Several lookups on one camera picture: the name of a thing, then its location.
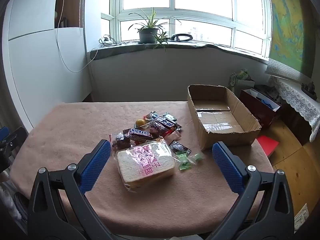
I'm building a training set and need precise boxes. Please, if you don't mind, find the dark red open box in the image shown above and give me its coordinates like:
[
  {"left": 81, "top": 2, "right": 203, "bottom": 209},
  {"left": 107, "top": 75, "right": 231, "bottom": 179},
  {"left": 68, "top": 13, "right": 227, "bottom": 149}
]
[{"left": 239, "top": 88, "right": 282, "bottom": 129}]

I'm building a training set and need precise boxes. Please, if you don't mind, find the dark wooden side table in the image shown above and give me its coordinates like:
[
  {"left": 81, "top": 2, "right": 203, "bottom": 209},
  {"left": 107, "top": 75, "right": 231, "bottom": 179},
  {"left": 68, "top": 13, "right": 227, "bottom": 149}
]
[{"left": 271, "top": 97, "right": 313, "bottom": 147}]

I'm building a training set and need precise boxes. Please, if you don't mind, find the green candy packet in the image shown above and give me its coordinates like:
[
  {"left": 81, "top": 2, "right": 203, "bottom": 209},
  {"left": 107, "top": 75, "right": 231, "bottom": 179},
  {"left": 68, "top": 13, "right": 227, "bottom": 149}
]
[{"left": 175, "top": 151, "right": 192, "bottom": 172}]

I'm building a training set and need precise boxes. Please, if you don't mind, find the white cabinet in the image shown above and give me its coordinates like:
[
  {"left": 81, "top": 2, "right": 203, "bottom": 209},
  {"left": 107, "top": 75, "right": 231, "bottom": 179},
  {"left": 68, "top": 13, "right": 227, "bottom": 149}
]
[{"left": 0, "top": 0, "right": 92, "bottom": 130}]

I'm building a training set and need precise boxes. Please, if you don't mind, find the black snack packet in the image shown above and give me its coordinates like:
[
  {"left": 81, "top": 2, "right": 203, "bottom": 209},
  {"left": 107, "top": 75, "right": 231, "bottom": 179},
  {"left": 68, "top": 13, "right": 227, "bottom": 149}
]
[{"left": 169, "top": 140, "right": 192, "bottom": 154}]

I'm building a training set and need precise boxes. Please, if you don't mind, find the blue label chocolate bar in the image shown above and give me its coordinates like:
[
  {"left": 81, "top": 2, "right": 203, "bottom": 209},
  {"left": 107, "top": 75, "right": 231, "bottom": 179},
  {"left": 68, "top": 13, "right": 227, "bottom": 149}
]
[{"left": 152, "top": 119, "right": 182, "bottom": 137}]

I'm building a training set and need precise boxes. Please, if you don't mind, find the white power strip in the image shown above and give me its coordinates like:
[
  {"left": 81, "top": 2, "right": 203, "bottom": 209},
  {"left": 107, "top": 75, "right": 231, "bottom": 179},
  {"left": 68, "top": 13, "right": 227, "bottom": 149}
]
[{"left": 99, "top": 35, "right": 117, "bottom": 47}]

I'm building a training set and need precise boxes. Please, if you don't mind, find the green gift bag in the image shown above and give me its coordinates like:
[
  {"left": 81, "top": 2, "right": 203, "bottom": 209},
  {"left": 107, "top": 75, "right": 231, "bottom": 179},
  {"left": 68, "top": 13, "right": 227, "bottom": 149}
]
[{"left": 227, "top": 69, "right": 255, "bottom": 94}]

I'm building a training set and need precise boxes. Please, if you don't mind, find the sliced bread packet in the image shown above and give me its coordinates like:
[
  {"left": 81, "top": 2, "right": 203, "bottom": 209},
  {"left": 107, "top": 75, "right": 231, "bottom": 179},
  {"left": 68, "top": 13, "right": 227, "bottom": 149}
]
[{"left": 115, "top": 140, "right": 175, "bottom": 193}]

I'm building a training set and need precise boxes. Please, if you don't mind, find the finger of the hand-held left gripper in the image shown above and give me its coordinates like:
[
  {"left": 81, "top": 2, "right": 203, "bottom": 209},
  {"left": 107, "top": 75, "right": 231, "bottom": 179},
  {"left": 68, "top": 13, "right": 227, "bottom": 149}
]
[{"left": 0, "top": 126, "right": 28, "bottom": 155}]

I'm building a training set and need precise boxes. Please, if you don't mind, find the red snack packet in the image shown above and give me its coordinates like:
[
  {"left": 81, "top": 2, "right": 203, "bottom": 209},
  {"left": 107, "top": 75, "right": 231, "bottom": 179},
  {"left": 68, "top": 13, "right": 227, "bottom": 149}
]
[{"left": 162, "top": 124, "right": 183, "bottom": 138}]

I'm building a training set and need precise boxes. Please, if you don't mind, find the white cable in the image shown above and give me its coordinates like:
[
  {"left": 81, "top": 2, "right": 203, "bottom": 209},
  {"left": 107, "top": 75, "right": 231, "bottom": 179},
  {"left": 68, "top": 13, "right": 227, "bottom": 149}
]
[{"left": 55, "top": 0, "right": 98, "bottom": 73}]

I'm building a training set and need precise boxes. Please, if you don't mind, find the cardboard box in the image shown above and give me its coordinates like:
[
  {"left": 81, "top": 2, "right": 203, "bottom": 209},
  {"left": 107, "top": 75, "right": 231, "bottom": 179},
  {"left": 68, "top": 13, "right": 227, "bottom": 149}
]
[{"left": 187, "top": 84, "right": 262, "bottom": 151}]

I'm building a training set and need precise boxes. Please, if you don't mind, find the printed paper slip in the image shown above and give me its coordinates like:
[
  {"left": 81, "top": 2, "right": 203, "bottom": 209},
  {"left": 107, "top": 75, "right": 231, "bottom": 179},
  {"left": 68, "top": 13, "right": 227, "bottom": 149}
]
[{"left": 294, "top": 204, "right": 309, "bottom": 232}]

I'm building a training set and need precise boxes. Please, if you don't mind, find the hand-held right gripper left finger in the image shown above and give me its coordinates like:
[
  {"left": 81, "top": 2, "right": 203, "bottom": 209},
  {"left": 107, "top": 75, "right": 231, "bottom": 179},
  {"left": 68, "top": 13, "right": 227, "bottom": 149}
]
[{"left": 27, "top": 139, "right": 118, "bottom": 240}]

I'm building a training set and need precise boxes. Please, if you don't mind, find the red notebook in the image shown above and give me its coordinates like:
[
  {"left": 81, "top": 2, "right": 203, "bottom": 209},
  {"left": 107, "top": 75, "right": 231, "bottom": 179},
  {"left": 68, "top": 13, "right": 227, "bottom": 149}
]
[{"left": 255, "top": 135, "right": 279, "bottom": 157}]

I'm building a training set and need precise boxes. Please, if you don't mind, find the white lace tablecloth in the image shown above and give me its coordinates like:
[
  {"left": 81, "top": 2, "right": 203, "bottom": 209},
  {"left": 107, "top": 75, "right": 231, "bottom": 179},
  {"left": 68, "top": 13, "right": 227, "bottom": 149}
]
[{"left": 271, "top": 76, "right": 320, "bottom": 143}]

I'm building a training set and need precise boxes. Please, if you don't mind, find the brown chocolate bar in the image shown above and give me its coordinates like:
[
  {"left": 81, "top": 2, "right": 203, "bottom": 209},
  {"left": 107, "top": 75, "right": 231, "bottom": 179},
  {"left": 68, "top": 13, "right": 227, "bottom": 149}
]
[{"left": 122, "top": 127, "right": 153, "bottom": 142}]

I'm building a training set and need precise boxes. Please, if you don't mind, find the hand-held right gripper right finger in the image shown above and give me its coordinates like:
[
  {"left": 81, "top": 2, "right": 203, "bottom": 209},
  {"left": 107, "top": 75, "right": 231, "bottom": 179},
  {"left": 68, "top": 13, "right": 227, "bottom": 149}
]
[{"left": 200, "top": 141, "right": 295, "bottom": 240}]

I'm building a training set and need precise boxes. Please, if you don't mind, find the potted spider plant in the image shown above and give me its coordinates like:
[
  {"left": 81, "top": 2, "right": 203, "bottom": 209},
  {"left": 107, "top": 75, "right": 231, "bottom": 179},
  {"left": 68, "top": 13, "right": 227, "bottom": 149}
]
[{"left": 128, "top": 7, "right": 182, "bottom": 52}]

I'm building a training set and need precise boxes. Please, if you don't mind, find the dark patterned bag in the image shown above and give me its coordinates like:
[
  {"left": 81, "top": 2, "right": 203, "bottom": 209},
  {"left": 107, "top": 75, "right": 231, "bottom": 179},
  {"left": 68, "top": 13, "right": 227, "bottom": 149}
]
[{"left": 255, "top": 84, "right": 278, "bottom": 98}]

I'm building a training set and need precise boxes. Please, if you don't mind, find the landscape wall painting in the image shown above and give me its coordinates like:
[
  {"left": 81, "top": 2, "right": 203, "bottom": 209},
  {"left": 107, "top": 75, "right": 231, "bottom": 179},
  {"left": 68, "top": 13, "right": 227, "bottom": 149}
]
[{"left": 264, "top": 0, "right": 320, "bottom": 82}]

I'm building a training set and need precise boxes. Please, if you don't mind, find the pink blanket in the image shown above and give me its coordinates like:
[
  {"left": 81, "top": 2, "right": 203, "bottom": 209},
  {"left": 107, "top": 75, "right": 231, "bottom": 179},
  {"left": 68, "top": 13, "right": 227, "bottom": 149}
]
[{"left": 9, "top": 101, "right": 274, "bottom": 235}]

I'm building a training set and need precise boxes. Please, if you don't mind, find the wooden shelf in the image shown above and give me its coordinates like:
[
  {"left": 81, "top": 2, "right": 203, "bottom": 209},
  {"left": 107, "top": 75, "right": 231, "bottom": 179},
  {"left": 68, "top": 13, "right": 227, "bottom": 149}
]
[{"left": 54, "top": 0, "right": 83, "bottom": 28}]

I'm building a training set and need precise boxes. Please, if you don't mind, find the dark ornament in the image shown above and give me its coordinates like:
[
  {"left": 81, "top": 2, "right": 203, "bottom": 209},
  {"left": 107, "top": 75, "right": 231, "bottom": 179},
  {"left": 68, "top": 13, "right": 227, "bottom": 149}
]
[{"left": 301, "top": 81, "right": 317, "bottom": 94}]

